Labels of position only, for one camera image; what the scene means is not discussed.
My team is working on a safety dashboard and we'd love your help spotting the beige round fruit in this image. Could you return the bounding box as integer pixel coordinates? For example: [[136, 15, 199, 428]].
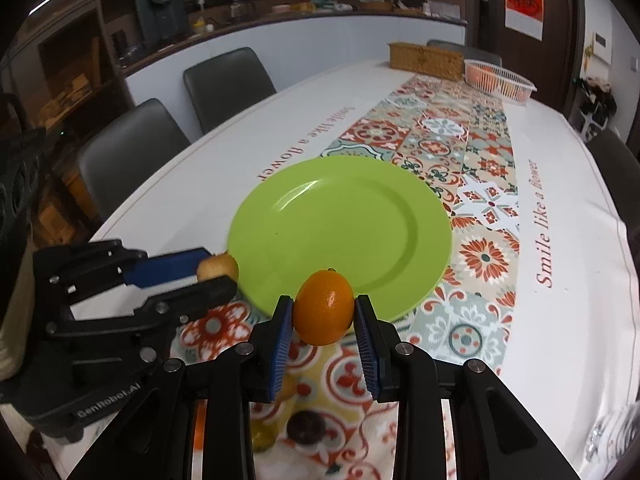
[[196, 252, 240, 282]]

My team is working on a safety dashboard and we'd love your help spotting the small orange kumquat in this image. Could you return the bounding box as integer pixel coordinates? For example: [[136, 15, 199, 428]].
[[293, 269, 355, 347]]

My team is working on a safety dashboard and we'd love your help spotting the dark plum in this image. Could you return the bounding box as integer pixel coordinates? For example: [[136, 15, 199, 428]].
[[286, 410, 326, 446]]

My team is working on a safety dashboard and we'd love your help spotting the white tablecloth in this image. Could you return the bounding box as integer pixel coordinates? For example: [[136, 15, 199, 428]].
[[100, 61, 639, 479]]

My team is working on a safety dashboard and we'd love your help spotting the plastic water bottle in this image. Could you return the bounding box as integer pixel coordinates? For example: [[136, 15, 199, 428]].
[[585, 401, 640, 464]]

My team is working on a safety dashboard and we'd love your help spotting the grey chair near left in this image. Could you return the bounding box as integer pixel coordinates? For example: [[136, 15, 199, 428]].
[[78, 99, 190, 220]]

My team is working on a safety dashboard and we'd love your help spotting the grey chair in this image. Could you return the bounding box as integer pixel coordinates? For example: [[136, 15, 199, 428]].
[[78, 99, 190, 220], [183, 47, 277, 133]]

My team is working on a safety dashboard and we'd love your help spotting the grey chair far left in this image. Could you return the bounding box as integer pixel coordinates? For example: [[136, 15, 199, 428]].
[[183, 47, 277, 133]]

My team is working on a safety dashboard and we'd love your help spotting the green plate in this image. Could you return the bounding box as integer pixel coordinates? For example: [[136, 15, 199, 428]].
[[228, 156, 452, 322]]

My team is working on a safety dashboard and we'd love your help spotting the black coffee machine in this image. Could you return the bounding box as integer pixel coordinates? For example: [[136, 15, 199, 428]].
[[136, 0, 192, 53]]

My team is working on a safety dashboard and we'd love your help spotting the patterned table runner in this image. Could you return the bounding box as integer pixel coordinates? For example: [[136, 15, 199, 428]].
[[176, 75, 520, 479]]

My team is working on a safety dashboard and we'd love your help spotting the woven wicker box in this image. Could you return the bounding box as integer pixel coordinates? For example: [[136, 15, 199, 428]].
[[388, 41, 464, 81]]

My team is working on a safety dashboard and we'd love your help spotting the white plastic basket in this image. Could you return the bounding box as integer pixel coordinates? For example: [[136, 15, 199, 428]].
[[464, 60, 537, 105]]

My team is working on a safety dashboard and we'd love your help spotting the dark wooden door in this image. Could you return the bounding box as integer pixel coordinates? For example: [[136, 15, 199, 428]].
[[465, 0, 585, 114]]

